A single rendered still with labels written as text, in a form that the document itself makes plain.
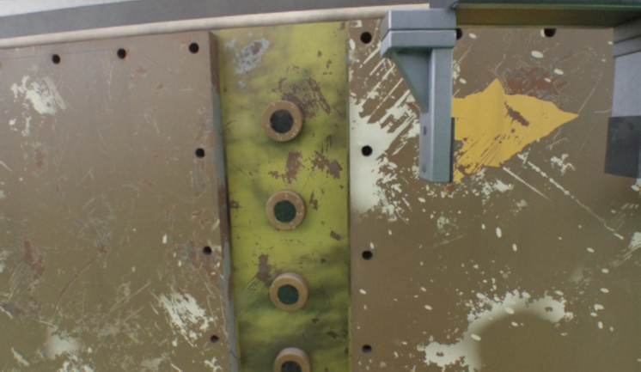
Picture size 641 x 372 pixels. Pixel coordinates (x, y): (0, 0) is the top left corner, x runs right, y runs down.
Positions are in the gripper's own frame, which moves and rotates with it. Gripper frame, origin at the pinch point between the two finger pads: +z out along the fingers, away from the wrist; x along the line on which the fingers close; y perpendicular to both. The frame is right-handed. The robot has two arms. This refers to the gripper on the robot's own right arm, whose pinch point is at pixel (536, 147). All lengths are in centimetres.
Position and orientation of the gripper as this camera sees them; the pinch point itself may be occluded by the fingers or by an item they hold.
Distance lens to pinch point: 25.2
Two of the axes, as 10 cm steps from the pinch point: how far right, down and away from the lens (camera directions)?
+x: 10.0, -0.2, -0.1
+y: 0.0, 1.3, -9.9
